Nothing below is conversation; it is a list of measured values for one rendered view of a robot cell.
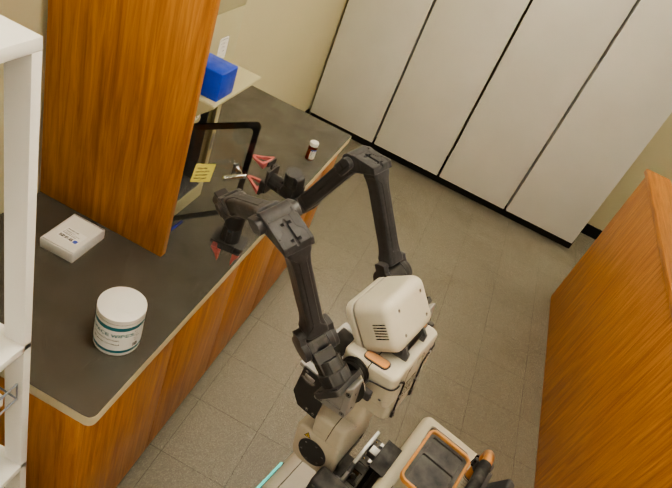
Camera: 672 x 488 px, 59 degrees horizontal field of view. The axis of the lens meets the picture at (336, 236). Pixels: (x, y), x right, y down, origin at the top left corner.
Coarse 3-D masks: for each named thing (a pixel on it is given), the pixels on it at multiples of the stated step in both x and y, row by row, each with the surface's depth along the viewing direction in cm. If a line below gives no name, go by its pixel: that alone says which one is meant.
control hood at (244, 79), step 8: (240, 72) 196; (248, 72) 198; (240, 80) 192; (248, 80) 194; (256, 80) 197; (240, 88) 188; (200, 96) 176; (232, 96) 183; (200, 104) 175; (208, 104) 174; (216, 104) 175; (200, 112) 176
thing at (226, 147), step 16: (208, 128) 190; (224, 128) 193; (240, 128) 197; (256, 128) 201; (192, 144) 190; (208, 144) 194; (224, 144) 198; (240, 144) 202; (192, 160) 195; (208, 160) 199; (224, 160) 203; (240, 160) 207; (192, 192) 205; (208, 192) 209; (176, 208) 206; (192, 208) 210; (208, 208) 214
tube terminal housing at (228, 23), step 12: (228, 12) 179; (240, 12) 187; (216, 24) 176; (228, 24) 184; (240, 24) 192; (216, 36) 180; (216, 48) 184; (228, 48) 192; (228, 60) 197; (216, 108) 211; (216, 120) 212
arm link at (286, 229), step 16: (272, 208) 132; (288, 208) 132; (272, 224) 129; (288, 224) 130; (304, 224) 130; (272, 240) 131; (288, 240) 128; (304, 240) 128; (288, 256) 128; (304, 256) 131; (304, 272) 134; (304, 288) 137; (304, 304) 141; (304, 320) 146; (320, 320) 147; (304, 336) 149; (336, 336) 153; (304, 352) 150
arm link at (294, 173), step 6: (288, 168) 204; (294, 168) 204; (288, 174) 202; (294, 174) 203; (300, 174) 203; (288, 180) 203; (294, 180) 202; (300, 180) 202; (288, 186) 205; (294, 186) 204; (300, 186) 204; (294, 192) 204; (300, 192) 207; (294, 198) 207
